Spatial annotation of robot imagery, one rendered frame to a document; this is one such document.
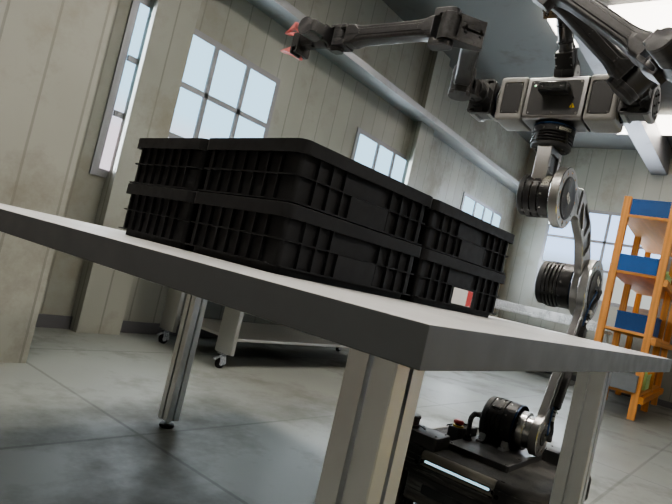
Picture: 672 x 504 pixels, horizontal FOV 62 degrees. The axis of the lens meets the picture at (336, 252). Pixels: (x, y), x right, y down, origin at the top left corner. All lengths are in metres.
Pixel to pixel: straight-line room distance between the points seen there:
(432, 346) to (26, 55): 2.53
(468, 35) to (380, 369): 1.25
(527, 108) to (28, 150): 2.06
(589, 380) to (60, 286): 3.16
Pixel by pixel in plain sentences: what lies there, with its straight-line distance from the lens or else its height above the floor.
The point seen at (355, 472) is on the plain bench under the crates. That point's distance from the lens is 0.59.
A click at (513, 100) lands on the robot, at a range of 2.10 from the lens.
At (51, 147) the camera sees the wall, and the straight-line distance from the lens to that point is 2.87.
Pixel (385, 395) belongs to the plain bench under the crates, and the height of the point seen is 0.62.
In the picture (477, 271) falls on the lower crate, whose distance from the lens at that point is 1.42.
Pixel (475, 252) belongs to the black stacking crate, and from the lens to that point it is 1.41.
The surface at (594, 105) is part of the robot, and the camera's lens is 2.00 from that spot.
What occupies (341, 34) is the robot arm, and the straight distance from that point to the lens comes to 1.88.
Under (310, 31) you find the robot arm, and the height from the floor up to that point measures 1.44.
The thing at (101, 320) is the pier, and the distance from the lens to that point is 3.94.
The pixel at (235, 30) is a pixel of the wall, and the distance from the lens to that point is 4.57.
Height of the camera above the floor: 0.72
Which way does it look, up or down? 2 degrees up
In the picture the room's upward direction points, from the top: 13 degrees clockwise
